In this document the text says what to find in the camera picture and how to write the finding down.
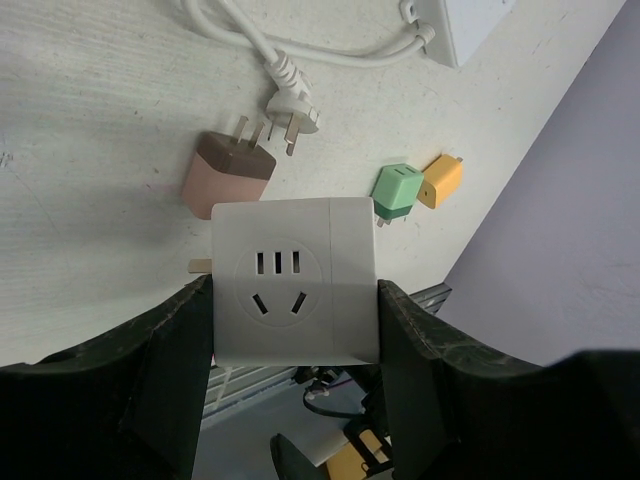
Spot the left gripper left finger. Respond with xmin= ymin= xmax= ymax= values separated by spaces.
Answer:
xmin=1 ymin=276 xmax=213 ymax=479

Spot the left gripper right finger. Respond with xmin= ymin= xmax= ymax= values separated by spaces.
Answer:
xmin=378 ymin=280 xmax=639 ymax=479

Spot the white cube socket adapter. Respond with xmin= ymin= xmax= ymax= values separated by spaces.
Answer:
xmin=210 ymin=197 xmax=380 ymax=367

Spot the pink brown charger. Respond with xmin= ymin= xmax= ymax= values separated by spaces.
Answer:
xmin=181 ymin=116 xmax=277 ymax=220

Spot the green charger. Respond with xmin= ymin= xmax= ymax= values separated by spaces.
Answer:
xmin=370 ymin=163 xmax=423 ymax=227

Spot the yellow charger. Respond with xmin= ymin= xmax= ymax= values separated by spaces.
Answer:
xmin=417 ymin=154 xmax=463 ymax=209

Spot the white multicolour power strip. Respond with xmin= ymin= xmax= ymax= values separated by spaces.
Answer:
xmin=399 ymin=0 xmax=516 ymax=68

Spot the aluminium rail frame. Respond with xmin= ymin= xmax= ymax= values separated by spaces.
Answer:
xmin=199 ymin=282 xmax=454 ymax=431

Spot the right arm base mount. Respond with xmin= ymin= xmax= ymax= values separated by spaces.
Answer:
xmin=270 ymin=365 xmax=394 ymax=479

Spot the white strip cable with plug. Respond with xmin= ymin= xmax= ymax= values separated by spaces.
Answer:
xmin=177 ymin=0 xmax=437 ymax=158

